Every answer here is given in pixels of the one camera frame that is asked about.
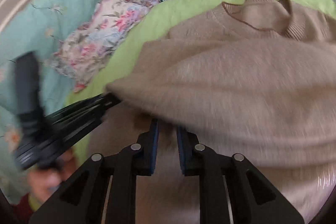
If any beige knit sweater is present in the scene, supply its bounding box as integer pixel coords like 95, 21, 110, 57
88, 0, 335, 223

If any person's left hand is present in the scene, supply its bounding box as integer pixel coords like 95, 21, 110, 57
27, 148, 77, 205

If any pastel floral pillow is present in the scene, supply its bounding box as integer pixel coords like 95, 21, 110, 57
47, 0, 159, 93

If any teal floral quilt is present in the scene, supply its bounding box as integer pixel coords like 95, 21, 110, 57
1, 0, 99, 203

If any green bed sheet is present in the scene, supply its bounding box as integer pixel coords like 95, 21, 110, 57
27, 0, 336, 212

